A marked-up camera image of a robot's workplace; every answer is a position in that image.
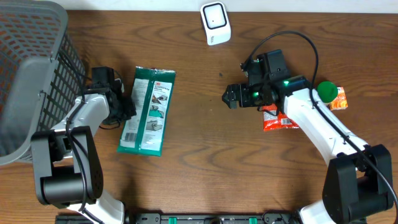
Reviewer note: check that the red snack bag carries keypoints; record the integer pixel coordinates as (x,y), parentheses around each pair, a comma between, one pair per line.
(273,122)

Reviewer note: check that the small orange carton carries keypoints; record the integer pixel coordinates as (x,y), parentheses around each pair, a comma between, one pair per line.
(340,102)

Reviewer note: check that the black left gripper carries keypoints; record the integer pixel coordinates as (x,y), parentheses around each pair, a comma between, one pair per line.
(129,112)

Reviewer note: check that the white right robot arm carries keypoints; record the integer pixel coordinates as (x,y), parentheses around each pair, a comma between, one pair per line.
(359,176)

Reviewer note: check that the green lid jar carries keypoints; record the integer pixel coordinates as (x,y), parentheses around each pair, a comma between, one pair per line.
(327,91)

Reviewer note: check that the white barcode scanner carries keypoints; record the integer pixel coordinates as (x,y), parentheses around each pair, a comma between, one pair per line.
(215,22)

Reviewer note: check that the grey plastic mesh basket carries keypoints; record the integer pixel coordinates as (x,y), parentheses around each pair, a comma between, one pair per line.
(41,73)

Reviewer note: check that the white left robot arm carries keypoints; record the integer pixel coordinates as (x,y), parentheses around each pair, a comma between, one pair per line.
(67,168)

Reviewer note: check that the green 3M wipes pack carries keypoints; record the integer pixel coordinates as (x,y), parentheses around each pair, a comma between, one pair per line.
(152,90)

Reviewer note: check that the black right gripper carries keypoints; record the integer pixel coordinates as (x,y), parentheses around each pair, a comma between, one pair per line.
(232,90)

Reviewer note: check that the black mounting rail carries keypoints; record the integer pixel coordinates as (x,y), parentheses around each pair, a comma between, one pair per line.
(266,218)

